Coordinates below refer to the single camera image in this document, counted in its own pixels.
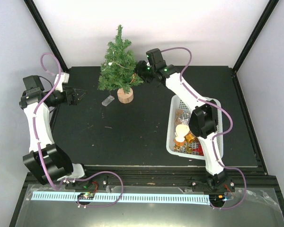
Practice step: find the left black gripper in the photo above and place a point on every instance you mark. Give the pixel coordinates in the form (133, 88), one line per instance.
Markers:
(74, 100)

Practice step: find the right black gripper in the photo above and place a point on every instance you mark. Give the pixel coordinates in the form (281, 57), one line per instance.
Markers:
(140, 68)

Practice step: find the small green christmas tree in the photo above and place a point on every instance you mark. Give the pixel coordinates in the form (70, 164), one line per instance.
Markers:
(117, 72)

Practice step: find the white ball string lights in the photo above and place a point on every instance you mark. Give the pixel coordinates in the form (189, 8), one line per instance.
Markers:
(120, 58)

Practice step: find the silver star ornament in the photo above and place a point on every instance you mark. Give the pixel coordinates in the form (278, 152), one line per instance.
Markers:
(184, 121)

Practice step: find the white perforated plastic basket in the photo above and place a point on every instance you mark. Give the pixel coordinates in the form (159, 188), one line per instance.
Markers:
(205, 121)

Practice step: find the gold gift box ornament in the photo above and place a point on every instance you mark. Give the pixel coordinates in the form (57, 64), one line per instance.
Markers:
(189, 138)

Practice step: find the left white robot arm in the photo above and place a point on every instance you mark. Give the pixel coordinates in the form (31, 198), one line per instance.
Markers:
(46, 160)

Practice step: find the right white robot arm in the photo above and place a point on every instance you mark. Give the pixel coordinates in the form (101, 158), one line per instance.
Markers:
(173, 79)

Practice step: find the clear battery box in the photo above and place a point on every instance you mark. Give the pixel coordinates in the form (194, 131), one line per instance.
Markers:
(108, 100)

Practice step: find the red star ornament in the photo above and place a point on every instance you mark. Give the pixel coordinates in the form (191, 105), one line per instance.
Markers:
(199, 150)

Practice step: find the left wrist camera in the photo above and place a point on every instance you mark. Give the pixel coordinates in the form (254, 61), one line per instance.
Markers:
(60, 80)

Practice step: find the white slotted cable duct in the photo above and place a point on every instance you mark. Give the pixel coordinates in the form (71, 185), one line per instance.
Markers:
(122, 198)

